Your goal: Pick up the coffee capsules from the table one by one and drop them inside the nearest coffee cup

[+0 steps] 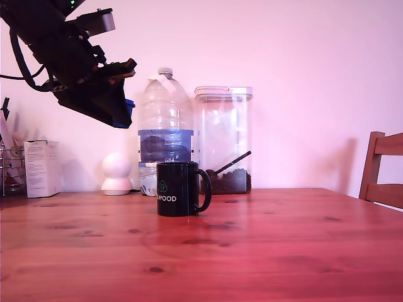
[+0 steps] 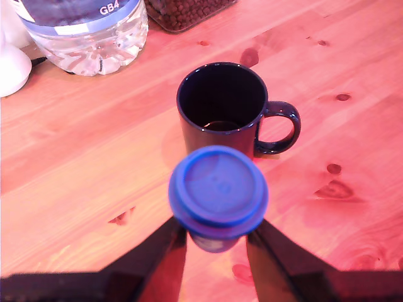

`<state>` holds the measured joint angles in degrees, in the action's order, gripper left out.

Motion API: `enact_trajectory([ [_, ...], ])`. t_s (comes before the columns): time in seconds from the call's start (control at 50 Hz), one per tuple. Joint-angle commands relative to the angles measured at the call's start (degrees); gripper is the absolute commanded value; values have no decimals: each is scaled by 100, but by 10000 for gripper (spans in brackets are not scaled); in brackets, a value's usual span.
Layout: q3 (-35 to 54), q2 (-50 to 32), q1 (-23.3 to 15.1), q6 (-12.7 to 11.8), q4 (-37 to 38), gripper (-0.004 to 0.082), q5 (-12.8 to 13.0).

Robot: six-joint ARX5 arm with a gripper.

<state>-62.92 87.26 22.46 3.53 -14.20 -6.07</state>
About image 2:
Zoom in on dark blue coffee mug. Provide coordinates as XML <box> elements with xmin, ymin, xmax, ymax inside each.
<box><xmin>176</xmin><ymin>61</ymin><xmax>302</xmax><ymax>161</ymax></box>

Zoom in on glass jar of coffee beans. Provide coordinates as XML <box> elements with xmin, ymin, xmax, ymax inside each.
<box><xmin>145</xmin><ymin>0</ymin><xmax>237</xmax><ymax>34</ymax></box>

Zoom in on small white round camera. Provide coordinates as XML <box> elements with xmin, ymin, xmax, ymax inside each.
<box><xmin>0</xmin><ymin>0</ymin><xmax>33</xmax><ymax>99</ymax></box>

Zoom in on blue coffee capsule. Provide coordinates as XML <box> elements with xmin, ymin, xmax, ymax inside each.
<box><xmin>167</xmin><ymin>145</ymin><xmax>270</xmax><ymax>254</ymax></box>

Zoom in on large clear water bottle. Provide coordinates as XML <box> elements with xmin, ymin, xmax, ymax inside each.
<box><xmin>17</xmin><ymin>0</ymin><xmax>149</xmax><ymax>77</ymax></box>

